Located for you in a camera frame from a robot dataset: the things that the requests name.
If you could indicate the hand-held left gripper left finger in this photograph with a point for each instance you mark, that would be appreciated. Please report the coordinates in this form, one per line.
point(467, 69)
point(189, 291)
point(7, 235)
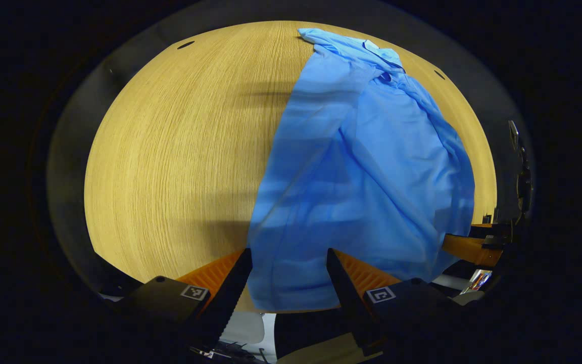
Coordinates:
point(230, 303)

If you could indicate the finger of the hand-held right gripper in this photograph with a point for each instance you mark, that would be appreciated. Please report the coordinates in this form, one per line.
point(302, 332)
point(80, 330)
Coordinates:
point(473, 250)

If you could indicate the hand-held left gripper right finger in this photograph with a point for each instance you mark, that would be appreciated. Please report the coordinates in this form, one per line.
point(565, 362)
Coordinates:
point(349, 303)

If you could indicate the light blue T-shirt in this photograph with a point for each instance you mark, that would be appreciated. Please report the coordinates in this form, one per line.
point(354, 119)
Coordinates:
point(361, 177)

